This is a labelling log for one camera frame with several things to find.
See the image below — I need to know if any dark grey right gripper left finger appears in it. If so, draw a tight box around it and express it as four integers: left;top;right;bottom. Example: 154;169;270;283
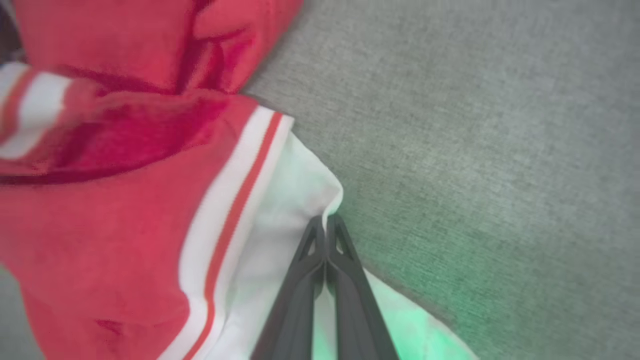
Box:
250;215;327;360

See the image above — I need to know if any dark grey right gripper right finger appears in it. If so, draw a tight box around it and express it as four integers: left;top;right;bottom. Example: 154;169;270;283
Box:
325;213;401;360

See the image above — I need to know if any red and white shirt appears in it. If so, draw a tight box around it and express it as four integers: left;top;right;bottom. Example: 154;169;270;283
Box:
0;0;478;360

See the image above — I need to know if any grey fabric sofa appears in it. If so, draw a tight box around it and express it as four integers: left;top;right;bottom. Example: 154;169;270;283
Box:
0;0;640;360

